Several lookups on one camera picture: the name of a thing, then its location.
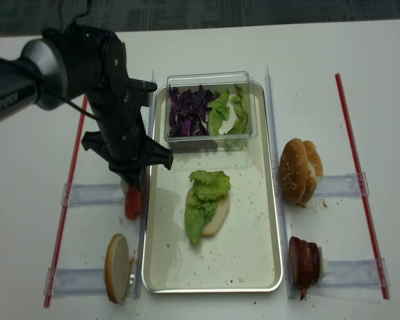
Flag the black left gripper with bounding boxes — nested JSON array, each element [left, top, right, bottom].
[[81, 79, 173, 196]]

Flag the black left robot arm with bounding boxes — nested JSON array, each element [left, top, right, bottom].
[[0, 23, 173, 187]]

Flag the clear holder upper right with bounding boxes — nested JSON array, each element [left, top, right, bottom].
[[313, 173, 369, 197]]

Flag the sliced meat patties stack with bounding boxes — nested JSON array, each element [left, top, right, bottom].
[[289, 237, 321, 301]]

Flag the purple cabbage leaves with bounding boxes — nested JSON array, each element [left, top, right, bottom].
[[168, 85, 221, 137]]

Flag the sesame bun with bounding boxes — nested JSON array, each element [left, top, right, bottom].
[[299, 141, 323, 206], [279, 138, 308, 203]]

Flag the red tomato slice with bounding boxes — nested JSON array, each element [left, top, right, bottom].
[[133, 188, 143, 215]]

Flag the left red straw rod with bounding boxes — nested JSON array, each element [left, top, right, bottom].
[[43, 114, 85, 309]]

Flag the clear holder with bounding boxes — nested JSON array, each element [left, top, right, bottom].
[[313, 173, 369, 197], [61, 183, 125, 207], [319, 259, 390, 289], [44, 268, 106, 297]]

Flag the green lettuce in container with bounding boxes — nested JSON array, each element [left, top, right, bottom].
[[204, 83, 250, 151]]

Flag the clear holder upper left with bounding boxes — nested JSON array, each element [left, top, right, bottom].
[[61, 183, 125, 207]]

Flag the red straw rod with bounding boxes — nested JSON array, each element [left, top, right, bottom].
[[43, 114, 85, 309], [335, 73, 390, 300]]

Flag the remaining tomato slices stack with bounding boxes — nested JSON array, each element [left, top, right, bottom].
[[125, 193, 138, 220]]

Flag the sesame bun front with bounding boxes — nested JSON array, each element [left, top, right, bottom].
[[279, 138, 308, 203]]

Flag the bun half left holder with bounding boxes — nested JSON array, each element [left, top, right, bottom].
[[105, 233, 130, 304]]

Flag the white metal tray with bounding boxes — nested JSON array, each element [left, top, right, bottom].
[[142, 83, 283, 293]]

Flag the bottom bun on tray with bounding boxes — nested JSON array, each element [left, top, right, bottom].
[[201, 196, 230, 237]]

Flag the lettuce leaf on bun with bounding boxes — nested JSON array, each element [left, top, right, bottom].
[[184, 170, 231, 245]]

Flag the white stopper behind meat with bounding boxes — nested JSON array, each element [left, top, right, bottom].
[[319, 257, 328, 282]]

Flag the right red straw rod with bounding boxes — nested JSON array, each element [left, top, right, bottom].
[[335, 73, 390, 300]]

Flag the clear holder lower right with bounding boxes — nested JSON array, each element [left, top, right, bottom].
[[319, 259, 390, 289]]

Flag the clear plastic container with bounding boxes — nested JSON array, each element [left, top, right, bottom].
[[161, 71, 257, 153]]

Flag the clear holder lower left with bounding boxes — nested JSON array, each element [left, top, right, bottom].
[[44, 268, 106, 297]]

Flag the sesame bun rear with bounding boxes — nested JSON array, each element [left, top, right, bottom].
[[299, 141, 323, 206]]

